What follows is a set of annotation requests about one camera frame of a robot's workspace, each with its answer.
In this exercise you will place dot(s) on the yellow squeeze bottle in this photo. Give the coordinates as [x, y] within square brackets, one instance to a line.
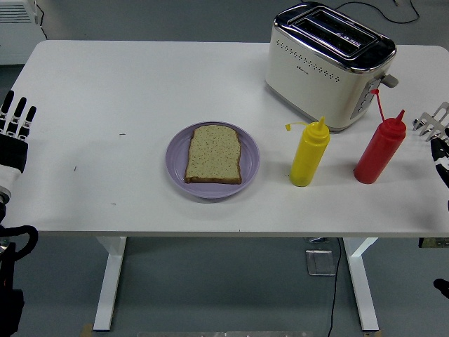
[310, 154]

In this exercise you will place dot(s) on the metal toast rack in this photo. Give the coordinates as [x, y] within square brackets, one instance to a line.
[433, 121]

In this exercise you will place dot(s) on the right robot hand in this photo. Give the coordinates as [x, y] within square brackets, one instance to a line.
[442, 158]

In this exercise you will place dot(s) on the cream and chrome toaster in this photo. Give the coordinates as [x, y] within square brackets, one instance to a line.
[315, 73]

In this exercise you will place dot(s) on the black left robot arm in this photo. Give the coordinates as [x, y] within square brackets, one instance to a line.
[8, 267]

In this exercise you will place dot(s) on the white table leg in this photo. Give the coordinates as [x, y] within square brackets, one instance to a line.
[110, 281]
[361, 281]

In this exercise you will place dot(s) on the purple round plate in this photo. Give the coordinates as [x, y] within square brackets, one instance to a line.
[250, 165]

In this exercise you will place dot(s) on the red squeeze bottle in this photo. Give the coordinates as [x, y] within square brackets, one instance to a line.
[380, 151]

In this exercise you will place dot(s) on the white ribbed appliance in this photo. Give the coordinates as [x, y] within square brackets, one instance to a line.
[17, 31]

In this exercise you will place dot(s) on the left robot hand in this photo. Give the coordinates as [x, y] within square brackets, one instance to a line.
[14, 154]

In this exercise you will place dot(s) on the metal floor socket plate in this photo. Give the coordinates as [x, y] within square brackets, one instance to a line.
[320, 262]

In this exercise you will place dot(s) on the slice of bread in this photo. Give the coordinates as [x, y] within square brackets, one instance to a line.
[214, 154]

